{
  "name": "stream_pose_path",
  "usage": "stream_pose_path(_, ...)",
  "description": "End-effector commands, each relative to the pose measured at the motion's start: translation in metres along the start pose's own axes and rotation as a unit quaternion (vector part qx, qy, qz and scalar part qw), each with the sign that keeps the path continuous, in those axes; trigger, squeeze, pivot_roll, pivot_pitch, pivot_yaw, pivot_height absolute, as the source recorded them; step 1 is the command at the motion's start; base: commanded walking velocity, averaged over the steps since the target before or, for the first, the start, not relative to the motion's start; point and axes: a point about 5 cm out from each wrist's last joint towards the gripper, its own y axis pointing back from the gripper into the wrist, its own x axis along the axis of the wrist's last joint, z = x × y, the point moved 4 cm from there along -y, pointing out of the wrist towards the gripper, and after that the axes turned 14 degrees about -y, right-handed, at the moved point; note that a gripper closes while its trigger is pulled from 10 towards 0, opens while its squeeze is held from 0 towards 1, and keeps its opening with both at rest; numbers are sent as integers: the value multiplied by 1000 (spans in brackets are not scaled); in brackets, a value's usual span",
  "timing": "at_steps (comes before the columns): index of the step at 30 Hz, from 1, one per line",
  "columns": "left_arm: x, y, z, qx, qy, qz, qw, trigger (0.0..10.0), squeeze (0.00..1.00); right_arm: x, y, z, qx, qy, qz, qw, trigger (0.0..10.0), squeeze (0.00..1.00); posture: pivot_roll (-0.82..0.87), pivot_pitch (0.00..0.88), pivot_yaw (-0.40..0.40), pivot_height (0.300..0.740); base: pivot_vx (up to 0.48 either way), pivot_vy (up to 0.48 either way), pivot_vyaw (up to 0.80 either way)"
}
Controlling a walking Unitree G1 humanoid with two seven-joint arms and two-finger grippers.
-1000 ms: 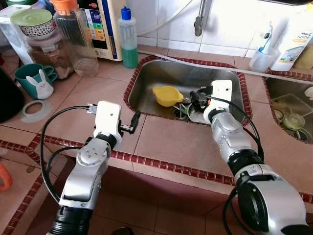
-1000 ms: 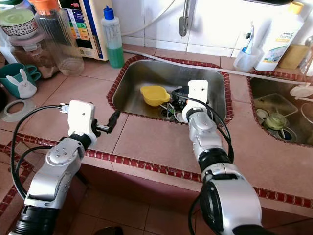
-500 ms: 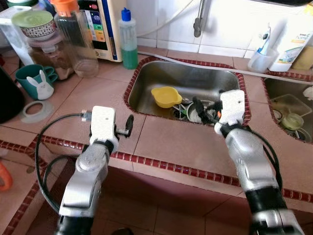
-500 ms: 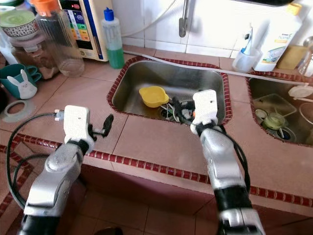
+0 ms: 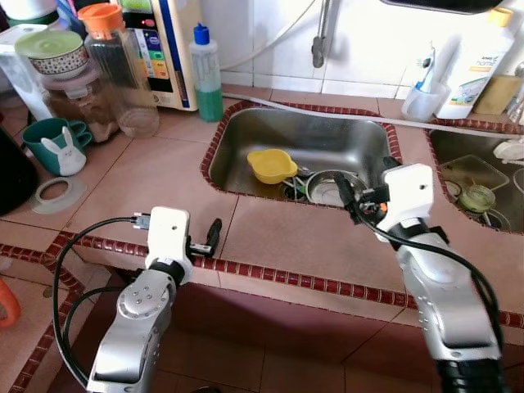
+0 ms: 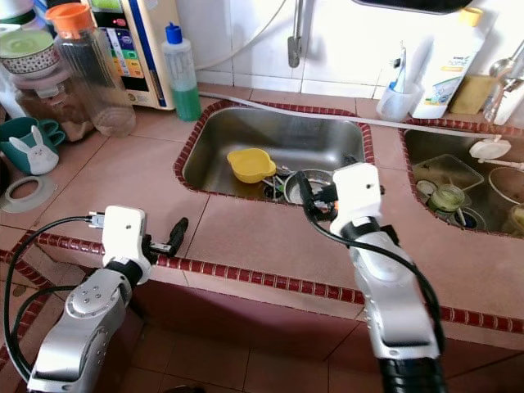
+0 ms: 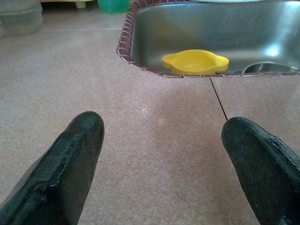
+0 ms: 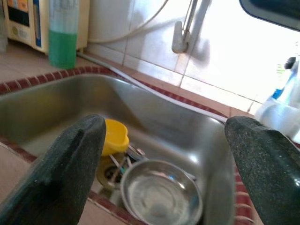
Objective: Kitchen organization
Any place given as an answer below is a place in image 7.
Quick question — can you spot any yellow plastic bowl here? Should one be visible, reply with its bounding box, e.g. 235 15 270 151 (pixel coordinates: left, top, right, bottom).
162 49 230 75

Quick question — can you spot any clear pitcher with orange lid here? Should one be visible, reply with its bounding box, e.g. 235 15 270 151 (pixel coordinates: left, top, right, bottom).
0 0 45 38

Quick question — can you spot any small metal bowl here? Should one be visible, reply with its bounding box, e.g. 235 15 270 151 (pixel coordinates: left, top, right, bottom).
243 61 300 74

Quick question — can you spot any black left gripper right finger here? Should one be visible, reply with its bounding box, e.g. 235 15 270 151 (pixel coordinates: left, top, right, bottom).
221 116 300 225

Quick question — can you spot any green soap bottle blue cap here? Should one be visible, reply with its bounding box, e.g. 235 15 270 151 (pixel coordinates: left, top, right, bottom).
97 0 131 14

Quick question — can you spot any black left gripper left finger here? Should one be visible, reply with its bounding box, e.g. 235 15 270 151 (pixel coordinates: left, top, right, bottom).
0 111 105 225

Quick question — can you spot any stainless steel sink basin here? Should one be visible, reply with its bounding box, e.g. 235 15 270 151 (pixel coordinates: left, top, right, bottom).
129 0 300 77

